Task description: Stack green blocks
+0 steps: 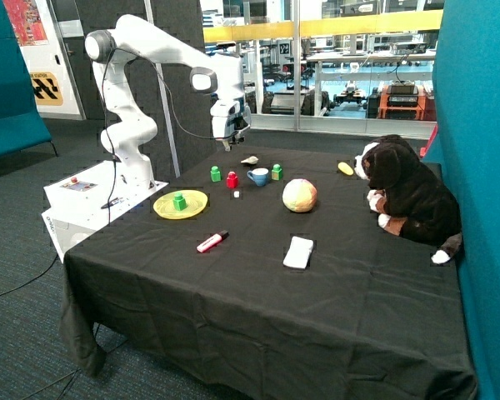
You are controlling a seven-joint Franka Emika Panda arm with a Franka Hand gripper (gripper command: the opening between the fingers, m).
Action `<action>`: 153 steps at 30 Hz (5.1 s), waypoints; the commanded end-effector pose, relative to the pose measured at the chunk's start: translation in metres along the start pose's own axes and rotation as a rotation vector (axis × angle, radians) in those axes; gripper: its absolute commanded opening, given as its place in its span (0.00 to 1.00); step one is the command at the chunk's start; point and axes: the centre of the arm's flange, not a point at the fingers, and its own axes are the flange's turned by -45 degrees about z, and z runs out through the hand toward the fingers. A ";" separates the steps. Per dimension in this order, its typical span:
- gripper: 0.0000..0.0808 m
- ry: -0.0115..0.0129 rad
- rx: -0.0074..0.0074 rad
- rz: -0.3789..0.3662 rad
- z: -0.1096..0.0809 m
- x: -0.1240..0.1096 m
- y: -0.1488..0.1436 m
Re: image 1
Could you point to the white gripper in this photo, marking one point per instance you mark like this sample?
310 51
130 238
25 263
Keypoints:
230 120

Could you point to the green block with yellow face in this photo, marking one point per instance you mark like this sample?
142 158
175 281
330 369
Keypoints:
277 172

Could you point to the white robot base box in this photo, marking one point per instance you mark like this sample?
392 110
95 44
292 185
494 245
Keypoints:
88 201

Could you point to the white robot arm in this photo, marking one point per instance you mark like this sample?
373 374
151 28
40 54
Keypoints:
111 50

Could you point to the white seashell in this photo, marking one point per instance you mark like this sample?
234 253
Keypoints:
252 160

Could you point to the blue cup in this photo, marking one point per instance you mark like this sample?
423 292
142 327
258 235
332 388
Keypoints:
259 176

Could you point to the yellow plastic plate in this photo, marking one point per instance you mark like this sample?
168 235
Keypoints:
196 203

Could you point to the pastel soft ball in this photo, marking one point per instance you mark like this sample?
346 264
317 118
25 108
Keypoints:
299 195

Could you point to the red white marker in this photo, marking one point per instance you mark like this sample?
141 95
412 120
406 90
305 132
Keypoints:
212 241

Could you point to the yellow lemon toy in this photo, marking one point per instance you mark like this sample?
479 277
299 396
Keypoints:
344 168

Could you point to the white folded cloth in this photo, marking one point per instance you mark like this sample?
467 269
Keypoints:
298 254

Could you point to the black tablecloth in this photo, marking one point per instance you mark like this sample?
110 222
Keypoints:
369 318

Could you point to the plush dog toy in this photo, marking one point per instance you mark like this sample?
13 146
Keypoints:
410 200

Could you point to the teal sofa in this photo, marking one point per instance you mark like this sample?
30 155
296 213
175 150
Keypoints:
20 123

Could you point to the teal partition wall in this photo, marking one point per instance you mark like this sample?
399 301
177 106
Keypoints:
466 78

